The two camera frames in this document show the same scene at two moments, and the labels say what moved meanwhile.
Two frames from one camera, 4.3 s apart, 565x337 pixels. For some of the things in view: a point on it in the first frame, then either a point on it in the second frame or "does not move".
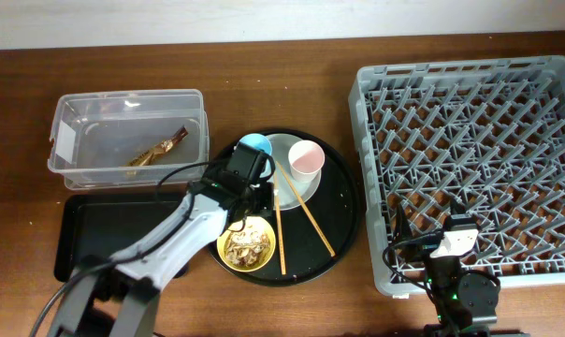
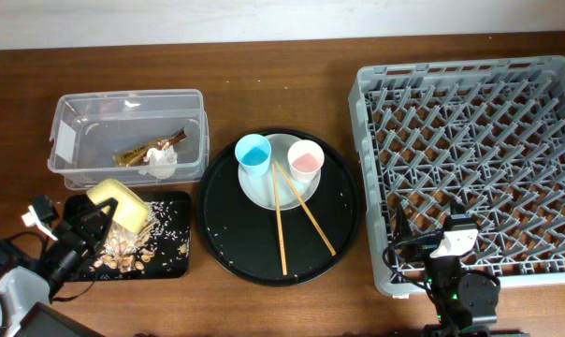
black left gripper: (262, 197) to (86, 224)
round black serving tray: (312, 239) does not move
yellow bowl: (246, 243) to (131, 212)
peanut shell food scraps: (247, 249) to (164, 241)
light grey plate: (281, 144) does not move
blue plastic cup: (259, 141) does not move
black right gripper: (428, 246) does not move
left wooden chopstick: (280, 224) does not move
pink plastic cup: (306, 158) does not move
